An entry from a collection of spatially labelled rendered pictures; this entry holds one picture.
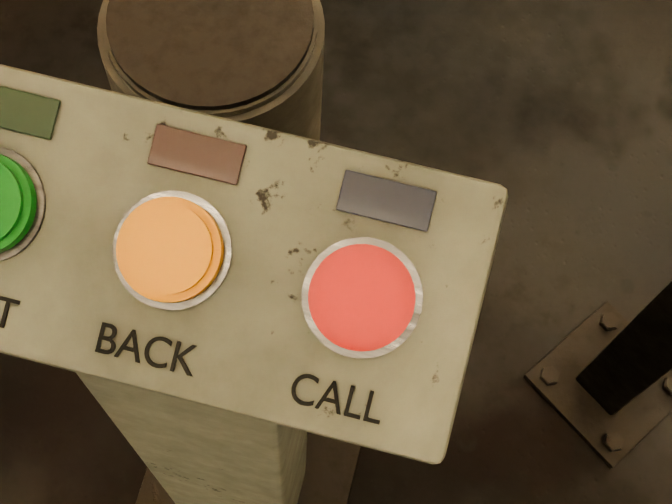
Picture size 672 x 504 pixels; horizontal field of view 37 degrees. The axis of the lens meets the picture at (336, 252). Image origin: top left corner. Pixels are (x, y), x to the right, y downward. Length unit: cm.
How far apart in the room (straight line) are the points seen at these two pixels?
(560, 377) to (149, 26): 61
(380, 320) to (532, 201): 73
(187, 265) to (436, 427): 11
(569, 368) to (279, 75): 58
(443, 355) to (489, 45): 82
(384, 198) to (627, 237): 73
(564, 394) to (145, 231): 69
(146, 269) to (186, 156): 5
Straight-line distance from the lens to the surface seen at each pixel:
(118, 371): 39
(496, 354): 102
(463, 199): 38
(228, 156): 39
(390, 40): 116
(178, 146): 39
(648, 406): 103
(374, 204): 38
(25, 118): 41
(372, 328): 37
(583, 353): 103
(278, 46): 53
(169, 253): 38
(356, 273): 37
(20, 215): 40
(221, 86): 51
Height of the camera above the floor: 96
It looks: 68 degrees down
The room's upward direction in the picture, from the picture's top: 6 degrees clockwise
